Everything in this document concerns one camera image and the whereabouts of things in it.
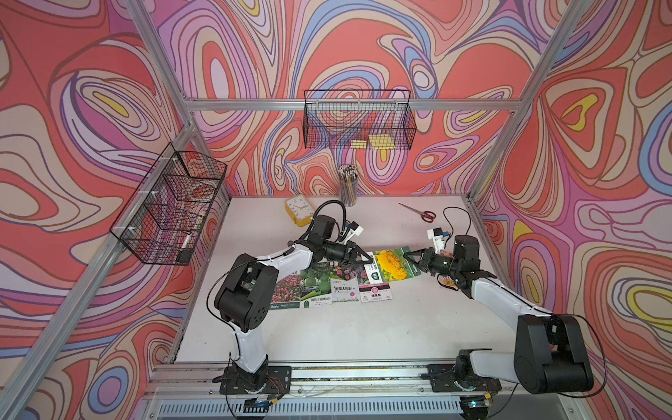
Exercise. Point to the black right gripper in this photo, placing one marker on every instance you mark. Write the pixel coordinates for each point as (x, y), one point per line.
(425, 260)

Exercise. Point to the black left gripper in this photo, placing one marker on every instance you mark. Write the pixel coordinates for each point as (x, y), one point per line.
(359, 255)

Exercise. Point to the yellow sunflower seed packet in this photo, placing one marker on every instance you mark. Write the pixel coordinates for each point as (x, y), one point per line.
(390, 266)

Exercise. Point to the mixed colour flower seed packet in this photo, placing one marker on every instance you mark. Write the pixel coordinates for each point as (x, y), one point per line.
(344, 283)

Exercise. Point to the purple pink flower seed packet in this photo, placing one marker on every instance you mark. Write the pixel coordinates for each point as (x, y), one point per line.
(372, 288)

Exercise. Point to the green gourd seed packet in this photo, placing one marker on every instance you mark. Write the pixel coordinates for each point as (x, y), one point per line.
(315, 286)

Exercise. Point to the pink flower field seed packet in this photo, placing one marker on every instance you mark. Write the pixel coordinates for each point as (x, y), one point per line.
(287, 293)

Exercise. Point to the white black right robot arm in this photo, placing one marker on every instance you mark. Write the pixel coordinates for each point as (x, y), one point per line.
(549, 353)

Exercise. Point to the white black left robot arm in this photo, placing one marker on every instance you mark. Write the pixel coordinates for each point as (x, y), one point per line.
(244, 300)

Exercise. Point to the yellow square alarm clock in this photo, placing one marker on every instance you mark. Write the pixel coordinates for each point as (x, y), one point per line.
(300, 210)

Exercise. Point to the striped pencil cup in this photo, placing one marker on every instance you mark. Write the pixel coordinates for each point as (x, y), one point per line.
(348, 180)

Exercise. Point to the small yellow sticky notes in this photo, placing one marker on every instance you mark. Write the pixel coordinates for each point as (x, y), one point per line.
(359, 144)

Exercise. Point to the yellow sticky notes pad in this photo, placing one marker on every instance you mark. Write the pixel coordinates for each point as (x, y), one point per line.
(381, 142)

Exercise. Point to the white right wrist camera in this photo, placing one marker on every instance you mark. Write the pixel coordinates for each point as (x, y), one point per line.
(439, 238)

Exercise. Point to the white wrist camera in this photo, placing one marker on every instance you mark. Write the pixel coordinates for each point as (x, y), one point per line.
(439, 238)
(352, 229)

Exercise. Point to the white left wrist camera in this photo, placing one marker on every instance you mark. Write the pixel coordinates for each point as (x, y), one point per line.
(352, 229)

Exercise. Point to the red handled scissors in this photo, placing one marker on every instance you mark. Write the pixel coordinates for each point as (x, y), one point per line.
(425, 215)

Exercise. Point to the black wire basket back wall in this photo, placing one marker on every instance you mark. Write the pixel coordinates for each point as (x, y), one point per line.
(333, 118)

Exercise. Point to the black wire basket wall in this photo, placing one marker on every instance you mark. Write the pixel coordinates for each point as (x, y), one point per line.
(175, 199)
(333, 118)

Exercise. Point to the black wire basket left wall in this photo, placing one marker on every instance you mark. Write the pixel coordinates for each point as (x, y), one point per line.
(175, 199)

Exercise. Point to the aluminium frame post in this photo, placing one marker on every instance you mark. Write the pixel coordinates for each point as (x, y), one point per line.
(191, 133)

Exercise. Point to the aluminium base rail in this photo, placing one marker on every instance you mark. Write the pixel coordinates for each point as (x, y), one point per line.
(346, 390)

